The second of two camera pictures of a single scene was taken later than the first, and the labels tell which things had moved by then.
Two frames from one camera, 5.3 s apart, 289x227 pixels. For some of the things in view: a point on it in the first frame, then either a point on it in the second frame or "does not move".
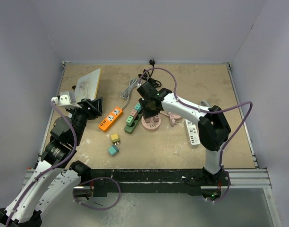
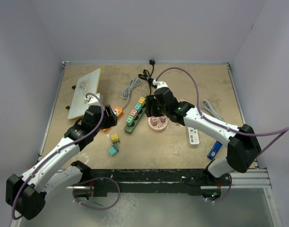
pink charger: (134, 113) does not move
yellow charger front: (115, 139) does not move
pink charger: (148, 119) → (154, 120)
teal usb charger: (138, 107) does not move
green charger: (130, 120) does not move
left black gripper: (92, 108) → (111, 118)
